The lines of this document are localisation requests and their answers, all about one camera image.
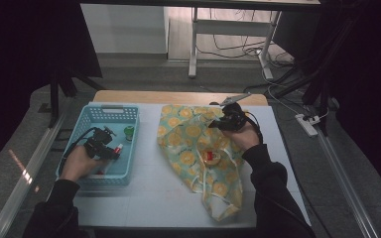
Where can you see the white table cover sheet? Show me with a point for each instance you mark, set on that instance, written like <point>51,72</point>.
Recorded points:
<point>152,198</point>

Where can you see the black metal stand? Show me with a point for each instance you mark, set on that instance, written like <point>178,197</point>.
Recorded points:
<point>317,76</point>
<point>54,99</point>

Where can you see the person's right hand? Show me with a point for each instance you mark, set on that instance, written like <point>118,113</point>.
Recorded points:
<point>243,139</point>

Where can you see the blue plastic basket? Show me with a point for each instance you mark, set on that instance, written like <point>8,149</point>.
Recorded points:
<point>125,165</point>

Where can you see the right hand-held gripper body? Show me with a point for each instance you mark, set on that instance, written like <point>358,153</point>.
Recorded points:
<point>233,115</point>

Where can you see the small green bottle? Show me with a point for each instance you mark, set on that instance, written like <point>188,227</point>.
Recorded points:
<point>129,132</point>

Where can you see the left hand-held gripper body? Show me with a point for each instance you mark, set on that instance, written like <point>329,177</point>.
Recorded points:
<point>97,142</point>

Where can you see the person's left hand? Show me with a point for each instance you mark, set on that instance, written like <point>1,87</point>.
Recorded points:
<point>79,162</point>

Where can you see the orange slice print tote bag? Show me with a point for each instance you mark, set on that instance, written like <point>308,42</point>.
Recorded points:
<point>185,139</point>

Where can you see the white power strip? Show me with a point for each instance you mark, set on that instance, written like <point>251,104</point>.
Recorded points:
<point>306,125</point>

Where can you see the round orange tin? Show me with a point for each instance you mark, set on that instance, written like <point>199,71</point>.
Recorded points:
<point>211,157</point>

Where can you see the white metal desk frame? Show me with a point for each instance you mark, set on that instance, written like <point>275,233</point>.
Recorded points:
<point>231,28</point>

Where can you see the black curtain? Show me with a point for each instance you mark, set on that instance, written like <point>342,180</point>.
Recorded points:
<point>377,82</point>
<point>20,49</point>

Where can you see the white cabinet panel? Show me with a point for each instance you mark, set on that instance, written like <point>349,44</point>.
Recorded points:
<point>122,29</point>

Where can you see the aluminium floor rail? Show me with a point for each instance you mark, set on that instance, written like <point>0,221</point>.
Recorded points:
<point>16,191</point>
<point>347,185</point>

